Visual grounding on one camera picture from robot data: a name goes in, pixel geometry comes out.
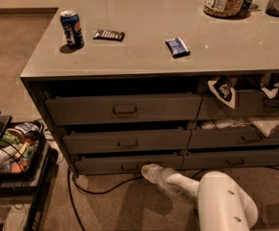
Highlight grey drawer cabinet counter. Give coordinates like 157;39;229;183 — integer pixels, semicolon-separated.
21;0;279;174

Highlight dark striped snack bar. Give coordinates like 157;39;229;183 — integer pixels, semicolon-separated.
93;30;125;41

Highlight black bin of trash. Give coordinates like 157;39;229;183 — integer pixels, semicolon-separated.
0;121;45;177

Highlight clear plastic bags in drawer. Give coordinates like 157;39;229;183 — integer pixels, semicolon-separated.
199;116;279;137

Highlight blue snack packet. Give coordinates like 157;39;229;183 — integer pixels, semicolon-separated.
165;38;190;58

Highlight blue Pepsi soda can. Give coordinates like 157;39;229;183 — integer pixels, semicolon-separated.
60;11;84;49

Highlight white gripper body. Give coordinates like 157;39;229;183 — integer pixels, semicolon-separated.
156;167;181;193

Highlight black side cart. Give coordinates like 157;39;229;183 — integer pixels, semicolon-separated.
0;112;58;231

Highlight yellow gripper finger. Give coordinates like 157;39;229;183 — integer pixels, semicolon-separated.
140;164;164;182

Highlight grey drawer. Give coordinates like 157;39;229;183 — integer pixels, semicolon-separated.
197;90;279;120
63;128;190;154
189;127;279;149
181;149;279;170
75;152;184;175
45;93;202;125

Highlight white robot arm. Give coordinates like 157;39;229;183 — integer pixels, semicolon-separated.
140;164;258;231

